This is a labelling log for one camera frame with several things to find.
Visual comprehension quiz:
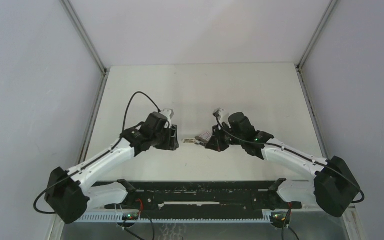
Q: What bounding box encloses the black right camera cable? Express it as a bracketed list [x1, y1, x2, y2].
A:
[213, 112, 366, 204]

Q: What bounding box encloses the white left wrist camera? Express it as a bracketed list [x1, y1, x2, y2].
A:
[160, 108, 174, 126]

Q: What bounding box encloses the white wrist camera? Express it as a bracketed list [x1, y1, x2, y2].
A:
[213, 108, 230, 126]
[160, 108, 174, 126]

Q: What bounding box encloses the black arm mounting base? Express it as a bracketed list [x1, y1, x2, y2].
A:
[103, 180, 303, 218]

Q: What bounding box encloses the white slotted cable duct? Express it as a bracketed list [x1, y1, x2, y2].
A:
[74, 210, 273, 224]

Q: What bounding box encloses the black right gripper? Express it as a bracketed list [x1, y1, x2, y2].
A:
[206, 122, 245, 152]

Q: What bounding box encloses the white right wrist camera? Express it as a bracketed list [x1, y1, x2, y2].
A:
[213, 108, 230, 126]

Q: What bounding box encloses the black left camera cable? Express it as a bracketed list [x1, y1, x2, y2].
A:
[33, 91, 162, 215]

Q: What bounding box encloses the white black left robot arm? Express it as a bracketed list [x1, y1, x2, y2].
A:
[44, 109, 179, 224]

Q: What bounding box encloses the black camera cable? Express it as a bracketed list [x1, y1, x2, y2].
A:
[213, 112, 366, 204]
[33, 91, 162, 215]

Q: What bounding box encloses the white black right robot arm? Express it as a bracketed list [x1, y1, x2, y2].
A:
[205, 108, 366, 218]

